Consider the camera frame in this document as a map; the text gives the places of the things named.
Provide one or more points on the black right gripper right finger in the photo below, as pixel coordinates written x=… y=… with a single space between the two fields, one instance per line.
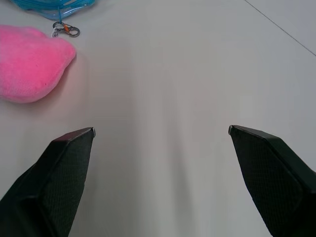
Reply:
x=276 y=182

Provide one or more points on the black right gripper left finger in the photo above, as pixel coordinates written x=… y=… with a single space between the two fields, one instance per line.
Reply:
x=49 y=187

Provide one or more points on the blue pouch with clasp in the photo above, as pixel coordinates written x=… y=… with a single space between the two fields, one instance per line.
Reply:
x=56 y=7

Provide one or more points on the pink plush toy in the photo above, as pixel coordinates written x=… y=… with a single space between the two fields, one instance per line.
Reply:
x=29 y=66

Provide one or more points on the metal carabiner clip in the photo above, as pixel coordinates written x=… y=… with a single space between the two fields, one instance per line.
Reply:
x=67 y=29

